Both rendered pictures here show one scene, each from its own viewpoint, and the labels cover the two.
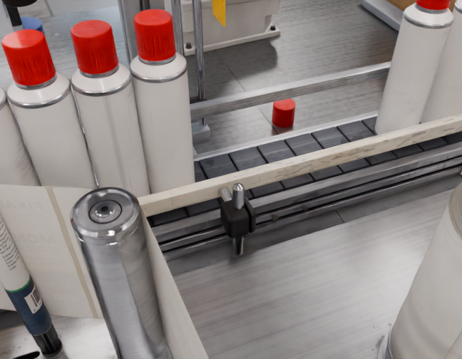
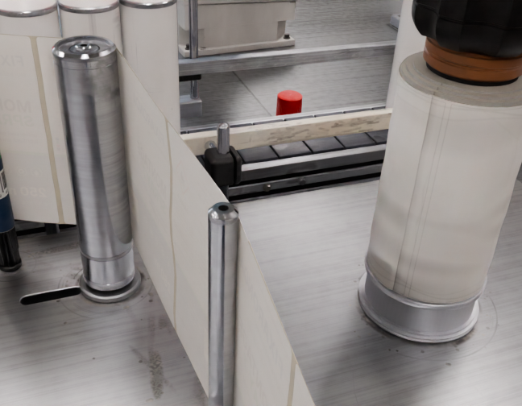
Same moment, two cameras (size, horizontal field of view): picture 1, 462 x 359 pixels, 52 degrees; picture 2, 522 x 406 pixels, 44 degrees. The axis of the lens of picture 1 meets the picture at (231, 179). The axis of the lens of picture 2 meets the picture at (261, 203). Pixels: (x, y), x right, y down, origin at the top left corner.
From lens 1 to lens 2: 0.20 m
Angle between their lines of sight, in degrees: 10
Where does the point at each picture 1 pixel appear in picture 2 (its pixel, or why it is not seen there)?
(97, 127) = not seen: hidden behind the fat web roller
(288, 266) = (274, 215)
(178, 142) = (163, 83)
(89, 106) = (74, 25)
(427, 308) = (387, 176)
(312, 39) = not seen: hidden behind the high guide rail
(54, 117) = (38, 31)
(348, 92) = (365, 97)
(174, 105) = (160, 38)
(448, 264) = (399, 114)
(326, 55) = (345, 64)
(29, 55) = not seen: outside the picture
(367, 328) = (351, 265)
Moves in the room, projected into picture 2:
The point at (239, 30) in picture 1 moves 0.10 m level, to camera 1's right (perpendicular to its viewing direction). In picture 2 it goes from (247, 35) to (308, 38)
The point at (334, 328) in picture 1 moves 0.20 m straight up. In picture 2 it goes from (316, 264) to (344, 18)
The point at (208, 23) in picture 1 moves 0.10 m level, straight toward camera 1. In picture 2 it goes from (212, 22) to (210, 44)
